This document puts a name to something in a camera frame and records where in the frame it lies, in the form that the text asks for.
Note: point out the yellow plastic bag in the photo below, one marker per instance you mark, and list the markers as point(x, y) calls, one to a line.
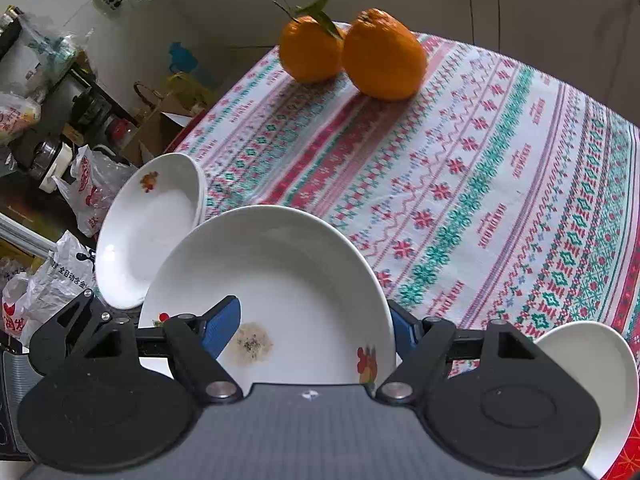
point(192, 90)

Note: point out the wall power strip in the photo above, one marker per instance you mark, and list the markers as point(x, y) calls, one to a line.
point(110, 0)

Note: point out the patterned red green tablecloth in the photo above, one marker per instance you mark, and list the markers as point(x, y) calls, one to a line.
point(500, 185)

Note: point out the white flower plate with stain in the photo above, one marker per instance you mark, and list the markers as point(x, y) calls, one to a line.
point(280, 270)

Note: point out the white plate with flower print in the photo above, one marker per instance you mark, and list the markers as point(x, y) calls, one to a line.
point(145, 230)
point(600, 370)

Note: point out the orange without leaf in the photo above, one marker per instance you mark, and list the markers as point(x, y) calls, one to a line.
point(385, 57)

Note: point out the cardboard box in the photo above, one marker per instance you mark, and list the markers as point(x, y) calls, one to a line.
point(155, 130)

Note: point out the white red printed plastic bag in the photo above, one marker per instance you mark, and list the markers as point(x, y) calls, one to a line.
point(92, 185)

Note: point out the white black printed plastic bag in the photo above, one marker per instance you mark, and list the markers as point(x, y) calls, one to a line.
point(60, 270)

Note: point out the blue plastic object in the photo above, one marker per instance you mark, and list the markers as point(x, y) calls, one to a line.
point(182, 57)

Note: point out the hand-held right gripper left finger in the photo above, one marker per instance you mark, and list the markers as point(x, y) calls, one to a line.
point(222, 327)

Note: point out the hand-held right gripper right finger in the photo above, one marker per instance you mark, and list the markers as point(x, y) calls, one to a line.
point(405, 332)

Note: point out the orange with green leaf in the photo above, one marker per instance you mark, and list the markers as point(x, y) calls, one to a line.
point(307, 52)

